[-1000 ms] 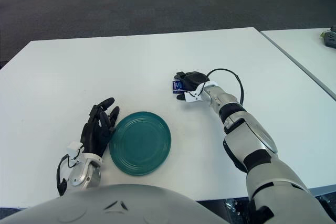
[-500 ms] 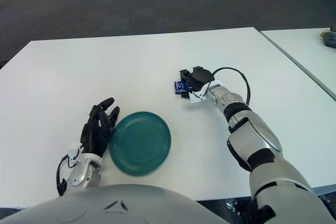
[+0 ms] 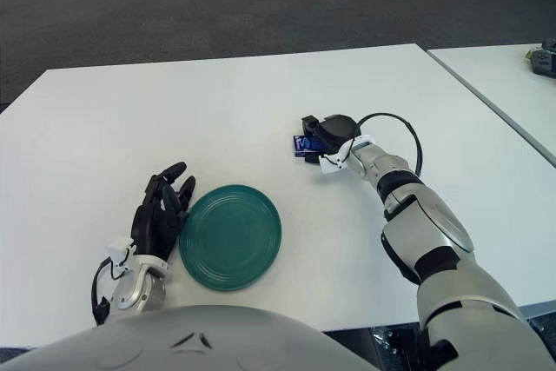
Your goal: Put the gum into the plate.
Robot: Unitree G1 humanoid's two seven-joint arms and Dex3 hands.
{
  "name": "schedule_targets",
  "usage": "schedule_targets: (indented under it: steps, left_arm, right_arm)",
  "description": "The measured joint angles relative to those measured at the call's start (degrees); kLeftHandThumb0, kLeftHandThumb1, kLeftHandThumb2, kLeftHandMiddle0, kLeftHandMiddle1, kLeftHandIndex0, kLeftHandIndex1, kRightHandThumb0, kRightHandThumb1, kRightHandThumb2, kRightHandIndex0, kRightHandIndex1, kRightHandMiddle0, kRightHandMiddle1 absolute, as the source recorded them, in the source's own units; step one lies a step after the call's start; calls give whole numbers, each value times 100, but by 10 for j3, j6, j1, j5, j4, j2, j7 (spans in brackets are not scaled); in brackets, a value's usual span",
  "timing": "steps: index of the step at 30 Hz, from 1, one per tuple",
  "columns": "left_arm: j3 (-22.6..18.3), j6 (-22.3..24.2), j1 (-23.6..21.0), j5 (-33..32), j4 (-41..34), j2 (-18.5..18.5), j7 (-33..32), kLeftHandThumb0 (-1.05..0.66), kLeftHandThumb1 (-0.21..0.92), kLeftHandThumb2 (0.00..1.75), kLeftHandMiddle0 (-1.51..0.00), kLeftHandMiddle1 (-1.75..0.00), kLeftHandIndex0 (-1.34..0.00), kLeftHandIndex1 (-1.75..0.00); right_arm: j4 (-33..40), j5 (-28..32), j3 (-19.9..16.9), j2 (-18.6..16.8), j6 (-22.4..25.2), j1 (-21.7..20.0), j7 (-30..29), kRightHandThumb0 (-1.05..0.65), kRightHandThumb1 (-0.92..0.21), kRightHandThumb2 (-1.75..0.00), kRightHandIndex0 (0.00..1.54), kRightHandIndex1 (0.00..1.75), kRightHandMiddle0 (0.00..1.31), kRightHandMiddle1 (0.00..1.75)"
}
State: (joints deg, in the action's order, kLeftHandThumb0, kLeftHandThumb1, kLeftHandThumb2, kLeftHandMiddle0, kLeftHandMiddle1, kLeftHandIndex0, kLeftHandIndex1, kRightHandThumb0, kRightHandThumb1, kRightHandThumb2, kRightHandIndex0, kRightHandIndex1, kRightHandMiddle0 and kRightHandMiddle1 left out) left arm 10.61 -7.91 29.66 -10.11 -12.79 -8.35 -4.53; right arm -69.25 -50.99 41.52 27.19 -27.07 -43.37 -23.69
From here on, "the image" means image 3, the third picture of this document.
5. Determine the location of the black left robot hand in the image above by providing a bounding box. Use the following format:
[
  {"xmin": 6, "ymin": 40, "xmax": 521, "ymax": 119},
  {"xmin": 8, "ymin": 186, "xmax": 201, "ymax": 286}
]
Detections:
[{"xmin": 131, "ymin": 161, "xmax": 197, "ymax": 259}]

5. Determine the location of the blue gum pack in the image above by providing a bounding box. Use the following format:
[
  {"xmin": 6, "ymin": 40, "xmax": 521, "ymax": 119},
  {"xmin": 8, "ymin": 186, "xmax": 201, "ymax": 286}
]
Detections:
[{"xmin": 291, "ymin": 134, "xmax": 325, "ymax": 159}]

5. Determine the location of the teal green round plate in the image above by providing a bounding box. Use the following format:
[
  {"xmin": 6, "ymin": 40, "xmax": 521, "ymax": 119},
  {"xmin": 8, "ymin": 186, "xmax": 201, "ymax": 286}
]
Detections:
[{"xmin": 178, "ymin": 184, "xmax": 282, "ymax": 292}]

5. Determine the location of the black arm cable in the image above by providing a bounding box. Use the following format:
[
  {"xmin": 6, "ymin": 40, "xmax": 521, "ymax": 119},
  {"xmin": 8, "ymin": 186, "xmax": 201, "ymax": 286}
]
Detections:
[
  {"xmin": 90, "ymin": 255, "xmax": 131, "ymax": 325},
  {"xmin": 354, "ymin": 112, "xmax": 424, "ymax": 176}
]

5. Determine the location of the grey robot torso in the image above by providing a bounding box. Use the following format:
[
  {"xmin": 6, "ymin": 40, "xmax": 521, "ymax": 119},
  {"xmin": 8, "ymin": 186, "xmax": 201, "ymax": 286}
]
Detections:
[{"xmin": 0, "ymin": 304, "xmax": 380, "ymax": 371}]

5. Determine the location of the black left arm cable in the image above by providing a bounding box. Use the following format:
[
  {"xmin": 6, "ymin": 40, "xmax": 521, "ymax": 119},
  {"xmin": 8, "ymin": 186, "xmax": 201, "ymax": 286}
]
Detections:
[{"xmin": 90, "ymin": 255, "xmax": 131, "ymax": 325}]

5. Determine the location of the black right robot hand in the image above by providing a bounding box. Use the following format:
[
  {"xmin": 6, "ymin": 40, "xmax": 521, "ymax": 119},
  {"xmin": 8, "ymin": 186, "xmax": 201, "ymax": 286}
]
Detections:
[{"xmin": 301, "ymin": 113, "xmax": 361, "ymax": 166}]

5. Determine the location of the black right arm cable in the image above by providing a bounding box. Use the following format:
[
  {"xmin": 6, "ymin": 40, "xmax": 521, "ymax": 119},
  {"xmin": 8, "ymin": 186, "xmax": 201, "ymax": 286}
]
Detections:
[{"xmin": 354, "ymin": 112, "xmax": 424, "ymax": 176}]

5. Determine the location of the grey yellow device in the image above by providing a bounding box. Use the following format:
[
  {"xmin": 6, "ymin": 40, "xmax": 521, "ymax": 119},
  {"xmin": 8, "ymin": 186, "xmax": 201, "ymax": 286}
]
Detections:
[{"xmin": 526, "ymin": 37, "xmax": 556, "ymax": 77}]

